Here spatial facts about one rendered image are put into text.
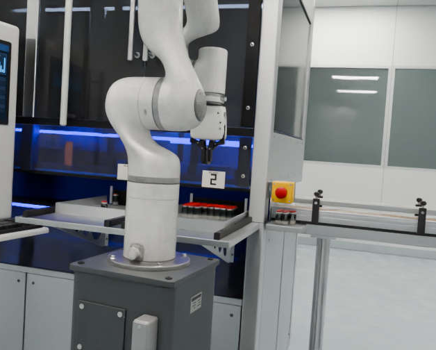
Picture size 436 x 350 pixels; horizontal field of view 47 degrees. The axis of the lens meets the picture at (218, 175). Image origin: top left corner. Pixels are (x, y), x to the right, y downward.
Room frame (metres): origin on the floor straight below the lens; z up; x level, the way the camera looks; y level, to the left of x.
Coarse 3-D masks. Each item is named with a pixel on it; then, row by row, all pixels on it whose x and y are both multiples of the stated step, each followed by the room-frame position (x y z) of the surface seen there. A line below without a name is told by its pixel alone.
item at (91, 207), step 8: (72, 200) 1.76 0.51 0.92; (80, 200) 1.81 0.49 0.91; (88, 200) 1.86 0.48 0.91; (96, 200) 1.92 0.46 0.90; (104, 200) 1.98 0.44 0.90; (56, 208) 1.67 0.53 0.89; (64, 208) 1.66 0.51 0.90; (72, 208) 1.65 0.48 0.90; (80, 208) 1.64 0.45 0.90; (88, 208) 1.63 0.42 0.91; (96, 208) 1.63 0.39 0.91; (104, 208) 1.62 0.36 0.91; (112, 208) 1.61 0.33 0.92; (120, 208) 1.87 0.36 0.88; (88, 216) 1.63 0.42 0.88; (96, 216) 1.63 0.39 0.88; (104, 216) 1.62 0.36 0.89; (112, 216) 1.61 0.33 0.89
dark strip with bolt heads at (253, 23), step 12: (252, 0) 1.76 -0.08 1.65; (252, 12) 1.76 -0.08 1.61; (252, 24) 1.76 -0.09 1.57; (252, 36) 1.76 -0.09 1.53; (252, 48) 1.76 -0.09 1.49; (252, 60) 1.76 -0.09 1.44; (252, 72) 1.76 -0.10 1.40; (252, 84) 1.76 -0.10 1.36; (252, 96) 1.76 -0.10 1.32; (252, 108) 1.76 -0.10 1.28; (252, 120) 1.75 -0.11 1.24
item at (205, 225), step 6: (180, 204) 1.85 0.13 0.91; (180, 210) 1.84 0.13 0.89; (180, 216) 1.77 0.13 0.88; (240, 216) 1.67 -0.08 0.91; (246, 216) 1.76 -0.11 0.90; (180, 222) 1.51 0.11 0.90; (186, 222) 1.50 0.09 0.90; (192, 222) 1.50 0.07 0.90; (198, 222) 1.49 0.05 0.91; (204, 222) 1.49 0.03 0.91; (210, 222) 1.48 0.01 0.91; (216, 222) 1.48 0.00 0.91; (222, 222) 1.47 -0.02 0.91; (228, 222) 1.52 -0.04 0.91; (234, 222) 1.59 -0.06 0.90; (180, 228) 1.51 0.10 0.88; (186, 228) 1.50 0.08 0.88; (192, 228) 1.50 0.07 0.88; (198, 228) 1.49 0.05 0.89; (204, 228) 1.49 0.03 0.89; (210, 228) 1.48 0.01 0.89; (216, 228) 1.48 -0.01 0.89
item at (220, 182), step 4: (204, 172) 1.80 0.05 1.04; (208, 172) 1.79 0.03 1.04; (212, 172) 1.79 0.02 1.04; (216, 172) 1.78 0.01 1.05; (220, 172) 1.78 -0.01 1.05; (224, 172) 1.77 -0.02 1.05; (204, 176) 1.80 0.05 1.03; (208, 176) 1.79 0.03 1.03; (212, 176) 1.79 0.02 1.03; (220, 176) 1.78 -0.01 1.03; (224, 176) 1.77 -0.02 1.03; (204, 180) 1.79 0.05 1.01; (208, 180) 1.79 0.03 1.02; (220, 180) 1.78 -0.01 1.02; (224, 180) 1.77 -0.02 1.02; (204, 184) 1.79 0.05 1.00; (208, 184) 1.79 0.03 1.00; (216, 184) 1.78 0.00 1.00; (220, 184) 1.78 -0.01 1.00
